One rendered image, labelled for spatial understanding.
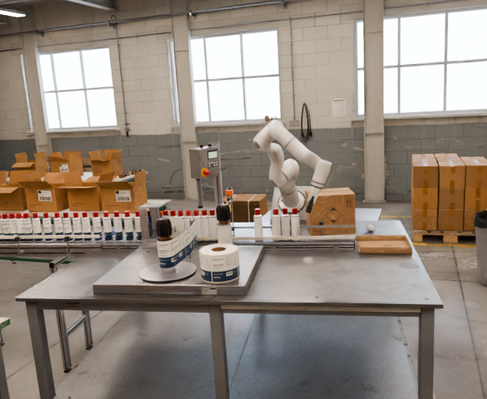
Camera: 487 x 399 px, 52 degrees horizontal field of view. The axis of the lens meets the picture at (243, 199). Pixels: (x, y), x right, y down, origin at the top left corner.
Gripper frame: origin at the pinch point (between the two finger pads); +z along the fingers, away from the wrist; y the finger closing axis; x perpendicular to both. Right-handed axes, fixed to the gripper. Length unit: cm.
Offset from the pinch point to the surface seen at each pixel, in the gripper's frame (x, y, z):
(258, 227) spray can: -26.1, 3.5, 20.5
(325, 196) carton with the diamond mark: 7.3, -20.5, -6.6
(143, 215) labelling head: -96, 18, 33
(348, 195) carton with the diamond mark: 21.7, -23.3, -11.4
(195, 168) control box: -76, 0, -2
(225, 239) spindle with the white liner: -40, 33, 25
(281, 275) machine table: -3, 49, 28
